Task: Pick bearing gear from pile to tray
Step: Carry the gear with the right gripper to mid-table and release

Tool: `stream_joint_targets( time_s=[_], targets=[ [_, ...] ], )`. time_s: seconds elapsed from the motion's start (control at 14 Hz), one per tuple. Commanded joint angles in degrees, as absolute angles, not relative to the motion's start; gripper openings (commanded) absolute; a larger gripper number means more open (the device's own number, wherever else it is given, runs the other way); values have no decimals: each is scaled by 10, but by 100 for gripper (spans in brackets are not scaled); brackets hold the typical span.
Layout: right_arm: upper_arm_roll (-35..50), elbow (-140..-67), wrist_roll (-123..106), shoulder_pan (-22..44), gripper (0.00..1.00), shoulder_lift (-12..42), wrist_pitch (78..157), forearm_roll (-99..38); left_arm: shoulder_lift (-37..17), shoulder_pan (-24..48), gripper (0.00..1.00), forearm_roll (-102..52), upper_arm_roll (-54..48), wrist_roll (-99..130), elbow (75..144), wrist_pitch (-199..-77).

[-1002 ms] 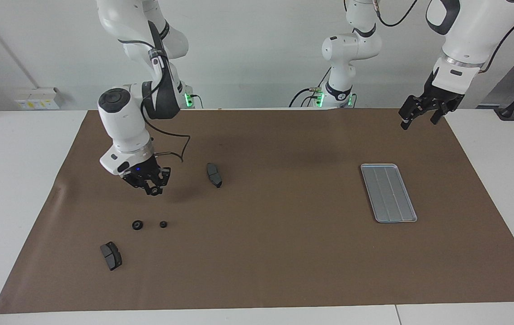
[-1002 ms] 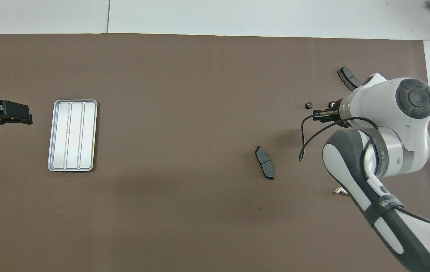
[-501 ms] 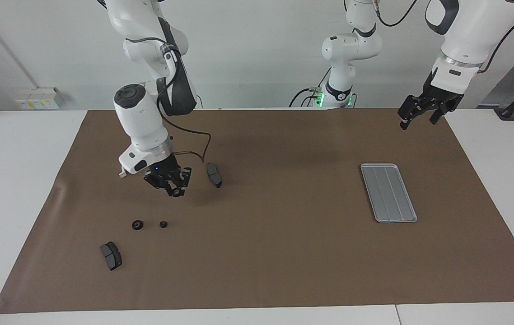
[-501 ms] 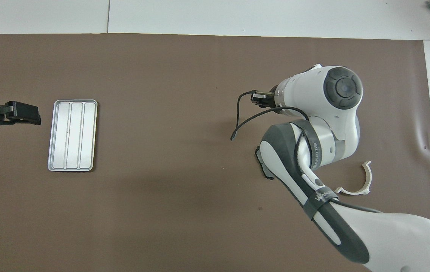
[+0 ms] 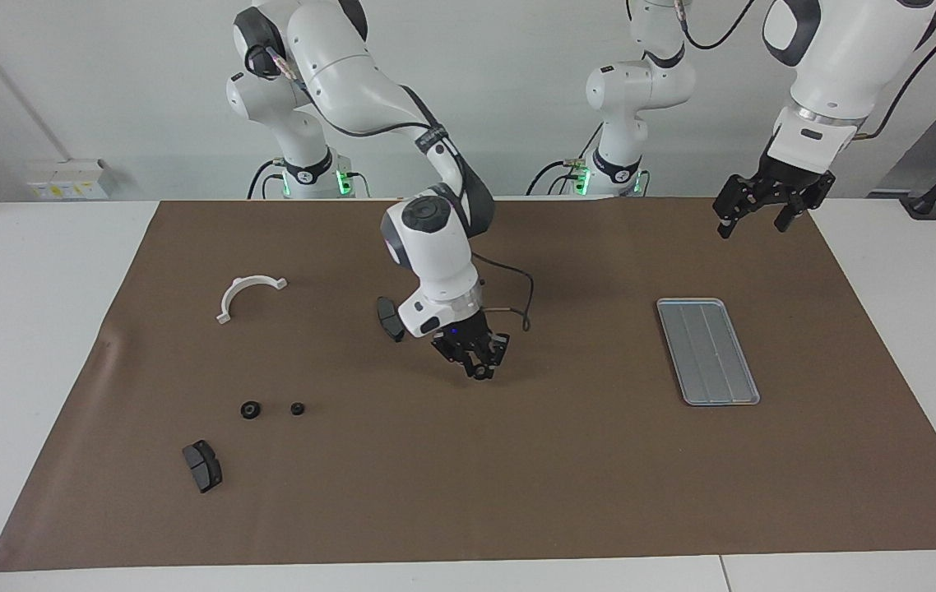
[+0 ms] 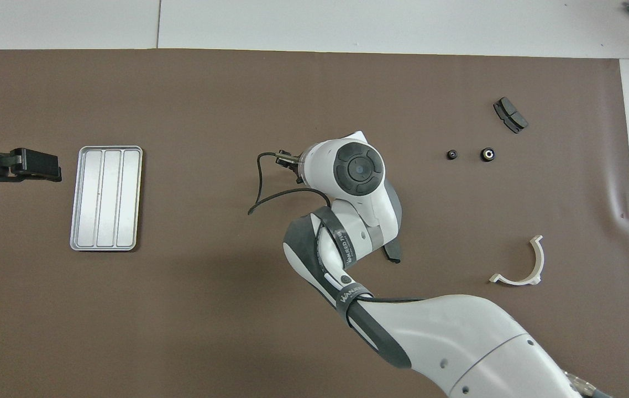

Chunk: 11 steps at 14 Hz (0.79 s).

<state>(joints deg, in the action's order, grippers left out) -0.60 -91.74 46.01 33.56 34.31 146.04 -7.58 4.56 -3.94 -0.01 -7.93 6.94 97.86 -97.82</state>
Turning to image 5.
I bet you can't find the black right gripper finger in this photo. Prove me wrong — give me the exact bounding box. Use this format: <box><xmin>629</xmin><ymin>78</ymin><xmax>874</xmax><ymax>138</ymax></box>
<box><xmin>480</xmin><ymin>333</ymin><xmax>510</xmax><ymax>381</ymax></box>
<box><xmin>443</xmin><ymin>349</ymin><xmax>481</xmax><ymax>381</ymax></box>

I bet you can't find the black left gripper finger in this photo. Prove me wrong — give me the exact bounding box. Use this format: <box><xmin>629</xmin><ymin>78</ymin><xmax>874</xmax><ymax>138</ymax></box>
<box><xmin>774</xmin><ymin>185</ymin><xmax>818</xmax><ymax>234</ymax></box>
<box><xmin>712</xmin><ymin>174</ymin><xmax>761</xmax><ymax>240</ymax></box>

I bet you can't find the silver metal tray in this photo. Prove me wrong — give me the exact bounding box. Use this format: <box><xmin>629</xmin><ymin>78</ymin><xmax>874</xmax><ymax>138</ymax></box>
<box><xmin>656</xmin><ymin>298</ymin><xmax>762</xmax><ymax>407</ymax></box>

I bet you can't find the long dark brake pad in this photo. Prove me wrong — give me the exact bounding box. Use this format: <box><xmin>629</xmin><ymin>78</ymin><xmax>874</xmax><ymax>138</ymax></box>
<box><xmin>375</xmin><ymin>296</ymin><xmax>406</xmax><ymax>344</ymax></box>

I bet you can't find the brown paper mat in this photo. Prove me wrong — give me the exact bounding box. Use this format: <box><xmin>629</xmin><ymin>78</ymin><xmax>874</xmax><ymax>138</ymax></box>
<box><xmin>0</xmin><ymin>196</ymin><xmax>936</xmax><ymax>572</ymax></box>

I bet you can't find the short dark brake pad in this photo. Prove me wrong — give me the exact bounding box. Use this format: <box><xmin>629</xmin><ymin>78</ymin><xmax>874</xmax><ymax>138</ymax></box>
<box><xmin>182</xmin><ymin>440</ymin><xmax>224</xmax><ymax>494</ymax></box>

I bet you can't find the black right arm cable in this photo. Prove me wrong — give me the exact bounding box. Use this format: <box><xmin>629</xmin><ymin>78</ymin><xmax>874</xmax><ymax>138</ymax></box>
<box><xmin>244</xmin><ymin>41</ymin><xmax>535</xmax><ymax>333</ymax></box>

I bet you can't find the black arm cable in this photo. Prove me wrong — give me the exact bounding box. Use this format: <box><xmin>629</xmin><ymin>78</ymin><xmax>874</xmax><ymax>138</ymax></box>
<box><xmin>678</xmin><ymin>0</ymin><xmax>936</xmax><ymax>141</ymax></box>
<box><xmin>244</xmin><ymin>41</ymin><xmax>535</xmax><ymax>333</ymax></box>

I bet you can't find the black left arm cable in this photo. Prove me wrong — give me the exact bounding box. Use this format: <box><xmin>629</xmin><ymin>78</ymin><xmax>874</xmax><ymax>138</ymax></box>
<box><xmin>678</xmin><ymin>0</ymin><xmax>936</xmax><ymax>141</ymax></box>

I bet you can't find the black base cable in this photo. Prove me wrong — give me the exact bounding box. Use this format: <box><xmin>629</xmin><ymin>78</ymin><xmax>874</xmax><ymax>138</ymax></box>
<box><xmin>248</xmin><ymin>159</ymin><xmax>284</xmax><ymax>200</ymax></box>
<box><xmin>526</xmin><ymin>160</ymin><xmax>580</xmax><ymax>197</ymax></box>

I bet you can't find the white curved plastic bracket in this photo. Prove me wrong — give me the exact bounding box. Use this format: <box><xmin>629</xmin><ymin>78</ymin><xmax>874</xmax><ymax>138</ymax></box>
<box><xmin>215</xmin><ymin>275</ymin><xmax>289</xmax><ymax>325</ymax></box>

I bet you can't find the white wall socket box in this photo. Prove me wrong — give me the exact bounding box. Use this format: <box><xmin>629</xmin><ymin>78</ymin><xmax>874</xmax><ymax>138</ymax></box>
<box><xmin>26</xmin><ymin>159</ymin><xmax>117</xmax><ymax>201</ymax></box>

